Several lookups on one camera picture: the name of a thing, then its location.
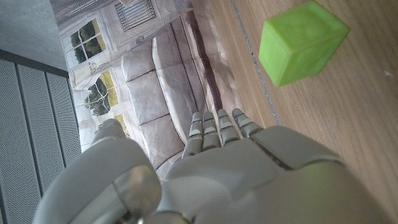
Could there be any green block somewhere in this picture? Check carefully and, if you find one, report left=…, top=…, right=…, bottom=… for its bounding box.
left=257, top=0, right=352, bottom=88

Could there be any printed living room backdrop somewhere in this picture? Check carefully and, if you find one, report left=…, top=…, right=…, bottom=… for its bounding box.
left=49, top=0, right=249, bottom=183

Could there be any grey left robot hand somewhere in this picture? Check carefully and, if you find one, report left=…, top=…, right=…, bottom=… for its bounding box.
left=32, top=108, right=396, bottom=224

